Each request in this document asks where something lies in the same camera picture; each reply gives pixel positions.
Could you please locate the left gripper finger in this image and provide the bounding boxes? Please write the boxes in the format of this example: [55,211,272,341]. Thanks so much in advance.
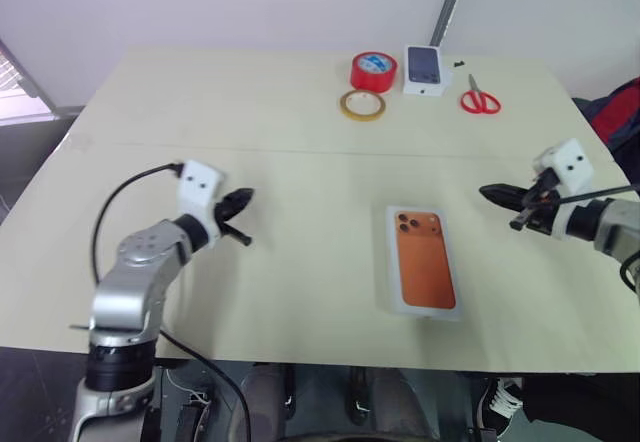
[225,187,256,209]
[224,200,253,222]

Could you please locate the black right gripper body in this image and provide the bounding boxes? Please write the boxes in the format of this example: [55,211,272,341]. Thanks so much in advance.
[508,166,564,233]

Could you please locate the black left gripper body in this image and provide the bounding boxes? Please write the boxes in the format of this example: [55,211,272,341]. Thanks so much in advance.
[214,199,253,246]

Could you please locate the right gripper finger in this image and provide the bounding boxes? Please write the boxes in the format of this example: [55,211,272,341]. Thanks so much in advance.
[478,184,527,198]
[482,193,525,208]

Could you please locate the white box lid orange print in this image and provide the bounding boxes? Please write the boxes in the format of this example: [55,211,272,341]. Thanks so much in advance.
[384,204,464,322]

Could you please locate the white box dark phone print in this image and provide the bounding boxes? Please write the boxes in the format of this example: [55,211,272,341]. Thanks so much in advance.
[402,44,454,98]

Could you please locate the person in red dark jacket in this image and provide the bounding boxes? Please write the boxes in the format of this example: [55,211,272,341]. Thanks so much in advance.
[574,76,640,183]

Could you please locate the yellow tape roll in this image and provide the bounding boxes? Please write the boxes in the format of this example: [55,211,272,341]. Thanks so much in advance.
[339,89,387,124]

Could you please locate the red tape roll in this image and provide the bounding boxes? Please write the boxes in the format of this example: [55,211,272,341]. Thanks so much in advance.
[349,51,399,94]

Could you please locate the grey rounded leg shape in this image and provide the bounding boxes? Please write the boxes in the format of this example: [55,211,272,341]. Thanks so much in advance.
[239,364,296,442]
[369,366,451,442]

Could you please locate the black sneaker white laces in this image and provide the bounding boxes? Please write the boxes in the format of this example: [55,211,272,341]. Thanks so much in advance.
[477,376,524,438]

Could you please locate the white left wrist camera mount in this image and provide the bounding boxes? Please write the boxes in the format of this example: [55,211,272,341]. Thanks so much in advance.
[178,160,227,249]

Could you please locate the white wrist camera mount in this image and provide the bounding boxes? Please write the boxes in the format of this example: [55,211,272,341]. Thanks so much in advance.
[178,160,227,249]
[531,137,595,239]

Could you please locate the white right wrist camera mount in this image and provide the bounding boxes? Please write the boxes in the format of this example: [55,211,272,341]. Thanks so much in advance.
[531,137,595,239]

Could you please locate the red handled scissors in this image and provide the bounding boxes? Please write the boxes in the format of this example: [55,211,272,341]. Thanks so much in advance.
[460,73,503,116]

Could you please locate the thin white cable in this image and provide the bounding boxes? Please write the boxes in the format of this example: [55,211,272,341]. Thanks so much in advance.
[164,367,214,408]

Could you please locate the grey wall strip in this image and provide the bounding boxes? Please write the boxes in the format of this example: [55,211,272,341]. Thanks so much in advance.
[428,0,472,47]

